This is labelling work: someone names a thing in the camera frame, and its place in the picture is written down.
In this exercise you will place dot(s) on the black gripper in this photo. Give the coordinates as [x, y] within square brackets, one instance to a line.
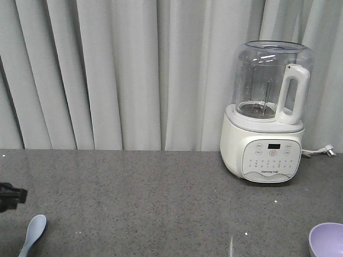
[11, 196]

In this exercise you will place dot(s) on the light blue plastic spoon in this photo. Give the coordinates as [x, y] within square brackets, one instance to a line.
[35, 230]

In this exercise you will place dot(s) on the white blender with clear jar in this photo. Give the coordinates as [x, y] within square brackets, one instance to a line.
[262, 129]

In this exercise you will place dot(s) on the white pleated curtain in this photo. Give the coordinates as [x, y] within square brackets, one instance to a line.
[151, 75]

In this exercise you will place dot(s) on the purple plastic bowl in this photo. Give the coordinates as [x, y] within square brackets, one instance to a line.
[325, 239]

